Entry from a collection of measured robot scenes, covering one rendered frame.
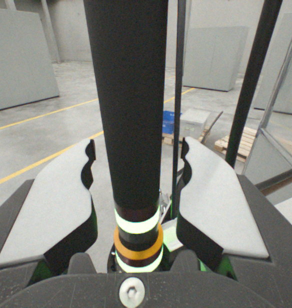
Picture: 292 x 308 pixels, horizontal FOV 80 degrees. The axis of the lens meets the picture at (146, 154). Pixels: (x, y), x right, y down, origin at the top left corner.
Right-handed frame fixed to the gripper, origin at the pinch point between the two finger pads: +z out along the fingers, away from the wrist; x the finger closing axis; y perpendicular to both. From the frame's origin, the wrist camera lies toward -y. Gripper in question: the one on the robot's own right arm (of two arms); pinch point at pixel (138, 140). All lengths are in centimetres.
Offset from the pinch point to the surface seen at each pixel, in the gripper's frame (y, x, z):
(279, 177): 9.9, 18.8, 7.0
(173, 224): 11.0, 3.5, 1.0
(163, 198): 40, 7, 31
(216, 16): -114, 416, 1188
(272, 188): 11.2, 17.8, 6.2
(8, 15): -62, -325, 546
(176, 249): 11.0, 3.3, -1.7
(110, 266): 30.7, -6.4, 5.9
